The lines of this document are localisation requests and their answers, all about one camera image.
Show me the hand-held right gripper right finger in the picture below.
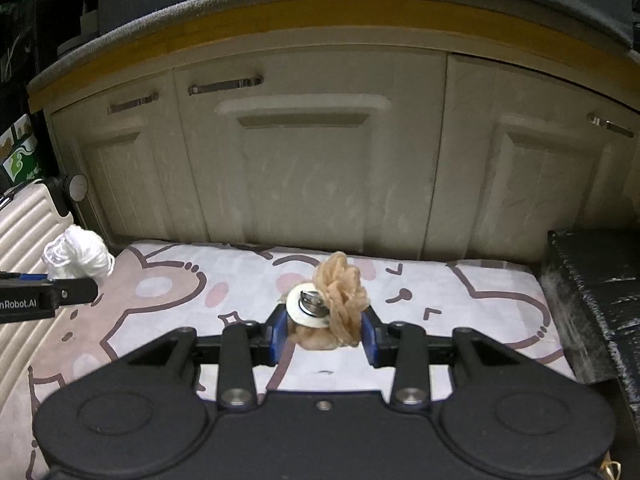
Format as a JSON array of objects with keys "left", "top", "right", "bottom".
[{"left": 360, "top": 306, "right": 528, "bottom": 407}]

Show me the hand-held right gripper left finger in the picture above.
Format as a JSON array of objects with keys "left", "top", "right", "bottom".
[{"left": 117, "top": 305, "right": 292, "bottom": 408}]

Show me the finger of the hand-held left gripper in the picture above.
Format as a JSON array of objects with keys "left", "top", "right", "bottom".
[{"left": 0, "top": 270, "right": 99, "bottom": 307}]

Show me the beige flower hair clip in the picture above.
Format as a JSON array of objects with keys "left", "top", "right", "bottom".
[{"left": 286, "top": 251, "right": 372, "bottom": 352}]

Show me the printed cartoon blanket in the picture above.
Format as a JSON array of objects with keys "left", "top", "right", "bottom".
[{"left": 0, "top": 240, "right": 576, "bottom": 480}]

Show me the cream ribbed suitcase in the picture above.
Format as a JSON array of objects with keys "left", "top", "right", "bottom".
[{"left": 0, "top": 174, "right": 88, "bottom": 396}]

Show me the cream cabinet door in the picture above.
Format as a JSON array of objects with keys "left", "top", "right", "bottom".
[
  {"left": 425, "top": 55, "right": 640, "bottom": 263},
  {"left": 172, "top": 52, "right": 448, "bottom": 261},
  {"left": 47, "top": 67, "right": 211, "bottom": 246}
]

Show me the green white carton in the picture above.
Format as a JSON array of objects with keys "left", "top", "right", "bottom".
[{"left": 0, "top": 114, "right": 41, "bottom": 183}]

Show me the black padded bench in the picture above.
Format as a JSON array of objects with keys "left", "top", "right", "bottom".
[{"left": 537, "top": 229, "right": 640, "bottom": 386}]

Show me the grey felt bench cushion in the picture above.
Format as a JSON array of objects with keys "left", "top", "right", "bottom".
[{"left": 27, "top": 0, "right": 640, "bottom": 111}]

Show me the metal cabinet handle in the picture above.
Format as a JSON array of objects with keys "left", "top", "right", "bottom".
[
  {"left": 587, "top": 114, "right": 636, "bottom": 138},
  {"left": 107, "top": 92, "right": 160, "bottom": 115},
  {"left": 187, "top": 75, "right": 264, "bottom": 96}
]

